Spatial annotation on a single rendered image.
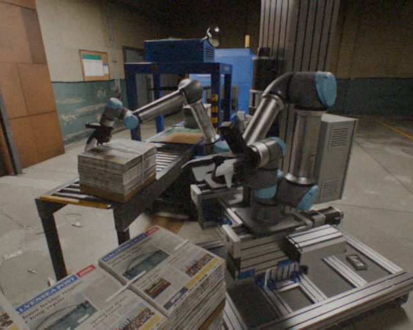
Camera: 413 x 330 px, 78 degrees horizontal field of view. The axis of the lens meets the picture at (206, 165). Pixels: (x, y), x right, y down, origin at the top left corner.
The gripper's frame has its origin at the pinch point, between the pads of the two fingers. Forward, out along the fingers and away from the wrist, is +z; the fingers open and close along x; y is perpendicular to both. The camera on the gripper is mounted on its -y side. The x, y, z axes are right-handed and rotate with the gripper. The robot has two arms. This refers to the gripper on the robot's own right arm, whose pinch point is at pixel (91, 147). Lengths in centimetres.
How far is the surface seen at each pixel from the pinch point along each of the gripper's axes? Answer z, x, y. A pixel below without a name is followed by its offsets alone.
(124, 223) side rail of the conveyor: 6, -25, 48
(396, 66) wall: -310, 860, 326
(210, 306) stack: -21, -58, 96
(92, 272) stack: -12, -68, 56
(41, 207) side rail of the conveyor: 32.5, -28.0, 3.6
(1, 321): -39, -103, 55
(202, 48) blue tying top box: -74, 118, -7
